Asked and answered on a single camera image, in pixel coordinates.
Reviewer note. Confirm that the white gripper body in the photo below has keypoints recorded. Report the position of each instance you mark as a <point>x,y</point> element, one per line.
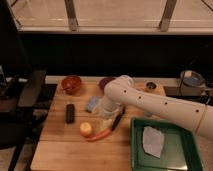
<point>107,107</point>

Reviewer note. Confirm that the yellow red apple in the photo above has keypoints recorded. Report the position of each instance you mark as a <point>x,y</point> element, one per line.
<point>86,129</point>

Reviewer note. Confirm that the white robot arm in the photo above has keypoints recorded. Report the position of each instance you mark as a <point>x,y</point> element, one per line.
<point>193,116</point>

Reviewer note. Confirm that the small metal cup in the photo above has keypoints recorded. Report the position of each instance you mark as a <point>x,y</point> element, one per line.
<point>150,86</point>

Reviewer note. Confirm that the blue sponge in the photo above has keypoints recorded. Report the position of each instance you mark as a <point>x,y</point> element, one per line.
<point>92,102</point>

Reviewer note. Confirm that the yellow banana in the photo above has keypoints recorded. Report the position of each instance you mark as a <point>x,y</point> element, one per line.
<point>105,124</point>

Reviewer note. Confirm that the purple bowl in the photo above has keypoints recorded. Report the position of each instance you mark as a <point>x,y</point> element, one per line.
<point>103,82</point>

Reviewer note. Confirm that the orange carrot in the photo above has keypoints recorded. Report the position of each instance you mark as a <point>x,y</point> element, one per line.
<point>99,135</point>

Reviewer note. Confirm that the black rectangular block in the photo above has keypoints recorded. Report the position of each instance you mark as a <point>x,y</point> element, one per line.
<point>70,113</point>

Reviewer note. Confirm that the brown red bowl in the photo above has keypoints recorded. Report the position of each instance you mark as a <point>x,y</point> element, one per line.
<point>71,84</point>

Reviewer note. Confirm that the white crumpled cloth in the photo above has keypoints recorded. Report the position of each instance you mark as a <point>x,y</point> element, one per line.
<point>153,141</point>

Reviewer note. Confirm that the black chair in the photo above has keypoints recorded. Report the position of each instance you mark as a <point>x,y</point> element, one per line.
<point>16,114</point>

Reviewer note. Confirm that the green tray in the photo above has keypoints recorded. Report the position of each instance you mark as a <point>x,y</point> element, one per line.
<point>179,151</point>

